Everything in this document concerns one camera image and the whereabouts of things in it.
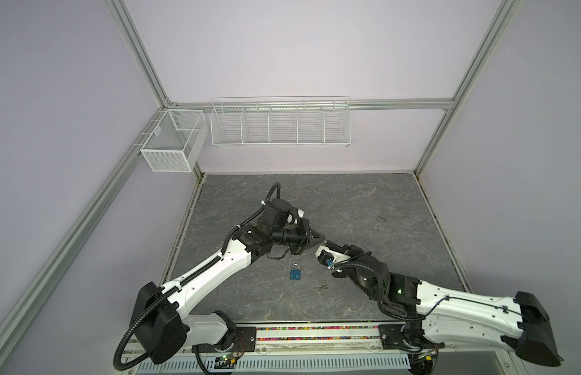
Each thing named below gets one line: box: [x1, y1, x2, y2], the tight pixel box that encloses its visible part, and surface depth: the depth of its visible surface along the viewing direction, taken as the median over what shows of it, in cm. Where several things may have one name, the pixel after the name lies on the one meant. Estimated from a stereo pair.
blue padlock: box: [289, 262, 302, 281], surface depth 90 cm
